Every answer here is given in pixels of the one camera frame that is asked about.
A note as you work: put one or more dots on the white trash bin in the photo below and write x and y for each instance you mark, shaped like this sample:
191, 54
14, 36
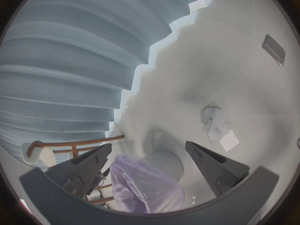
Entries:
164, 163

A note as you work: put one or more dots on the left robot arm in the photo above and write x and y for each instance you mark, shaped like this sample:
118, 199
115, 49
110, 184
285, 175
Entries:
103, 176

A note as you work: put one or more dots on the wooden chair with white cushions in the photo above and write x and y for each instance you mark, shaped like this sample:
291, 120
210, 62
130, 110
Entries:
31, 155

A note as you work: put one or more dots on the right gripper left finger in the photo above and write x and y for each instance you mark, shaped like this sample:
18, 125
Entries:
89, 167

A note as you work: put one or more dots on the purple plastic bag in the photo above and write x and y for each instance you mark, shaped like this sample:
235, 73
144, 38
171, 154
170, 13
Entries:
145, 186

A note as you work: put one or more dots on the blue-green curtain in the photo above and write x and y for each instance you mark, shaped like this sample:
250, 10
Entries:
70, 67

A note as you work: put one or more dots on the crumpled white plastic wrapper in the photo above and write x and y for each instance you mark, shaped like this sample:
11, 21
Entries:
214, 123

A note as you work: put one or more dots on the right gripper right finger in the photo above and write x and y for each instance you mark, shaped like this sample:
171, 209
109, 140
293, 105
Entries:
211, 167

